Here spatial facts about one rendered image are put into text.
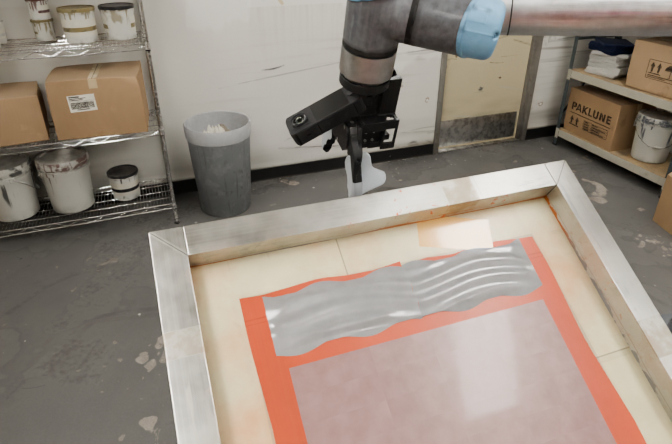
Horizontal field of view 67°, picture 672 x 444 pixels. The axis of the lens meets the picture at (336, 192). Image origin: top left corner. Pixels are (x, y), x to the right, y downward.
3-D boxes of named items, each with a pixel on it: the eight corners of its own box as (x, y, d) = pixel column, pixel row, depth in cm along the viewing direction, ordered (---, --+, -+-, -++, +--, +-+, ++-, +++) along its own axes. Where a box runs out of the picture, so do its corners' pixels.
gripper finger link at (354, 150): (366, 183, 75) (360, 122, 74) (356, 184, 75) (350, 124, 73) (354, 179, 79) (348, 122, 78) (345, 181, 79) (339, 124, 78)
